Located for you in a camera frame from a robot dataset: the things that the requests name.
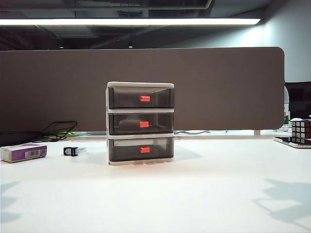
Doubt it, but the smoky drawer with red handle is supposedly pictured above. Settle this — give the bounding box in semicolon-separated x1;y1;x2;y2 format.
108;137;175;162
108;87;175;109
108;113;175;135

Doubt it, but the white earphone case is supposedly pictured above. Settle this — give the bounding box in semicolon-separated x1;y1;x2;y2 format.
119;120;141;129

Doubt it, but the small black and clear clip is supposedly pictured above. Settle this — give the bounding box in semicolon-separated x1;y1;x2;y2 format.
63;146;88;157

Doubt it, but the brown desk partition panel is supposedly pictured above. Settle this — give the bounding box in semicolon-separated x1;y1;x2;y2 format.
0;46;286;133

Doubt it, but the black slab with white rim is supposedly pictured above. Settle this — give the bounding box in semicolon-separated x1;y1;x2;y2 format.
273;136;311;149

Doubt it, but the clear bottle with green label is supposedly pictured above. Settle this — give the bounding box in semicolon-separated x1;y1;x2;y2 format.
282;87;292;127

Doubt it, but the purple and white carton box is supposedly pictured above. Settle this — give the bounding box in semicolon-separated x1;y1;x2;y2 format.
0;142;48;163

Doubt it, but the dark monitor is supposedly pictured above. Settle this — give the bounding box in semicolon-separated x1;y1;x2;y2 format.
284;82;311;119

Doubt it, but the Rubik's cube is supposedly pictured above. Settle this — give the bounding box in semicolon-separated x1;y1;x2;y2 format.
291;117;311;145

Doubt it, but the white plastic drawer cabinet frame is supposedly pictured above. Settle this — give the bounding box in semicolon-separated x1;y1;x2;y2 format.
106;81;175;166

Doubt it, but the black cable bundle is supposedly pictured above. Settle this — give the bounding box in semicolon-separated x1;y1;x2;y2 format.
31;120;79;143

